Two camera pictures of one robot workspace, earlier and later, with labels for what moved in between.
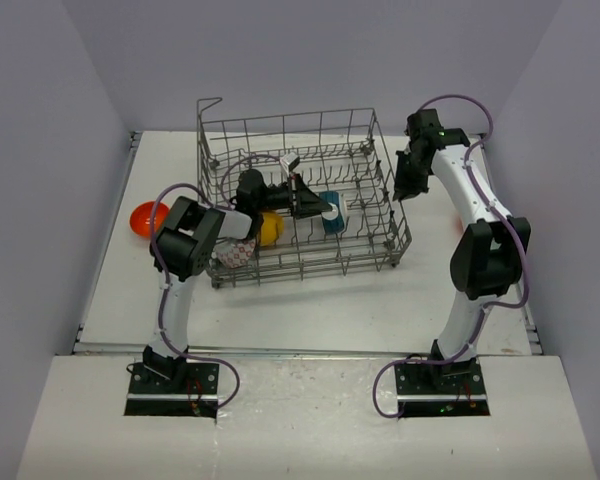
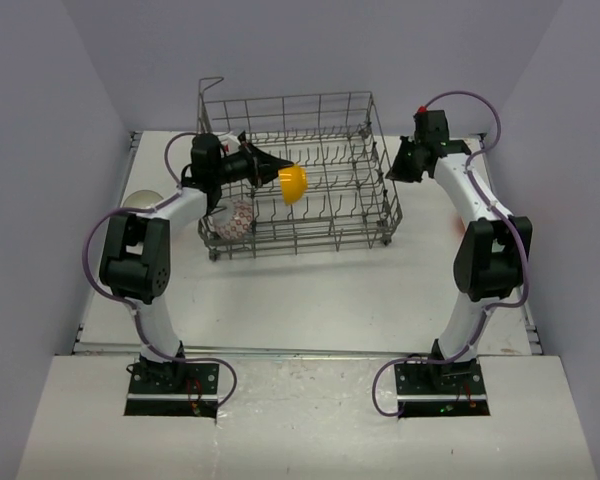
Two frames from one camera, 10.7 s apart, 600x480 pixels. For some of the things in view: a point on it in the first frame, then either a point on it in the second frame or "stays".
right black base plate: [456, 377] stays
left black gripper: [304, 204] → [260, 169]
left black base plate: [169, 379] stays
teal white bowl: [333, 220] → [142, 198]
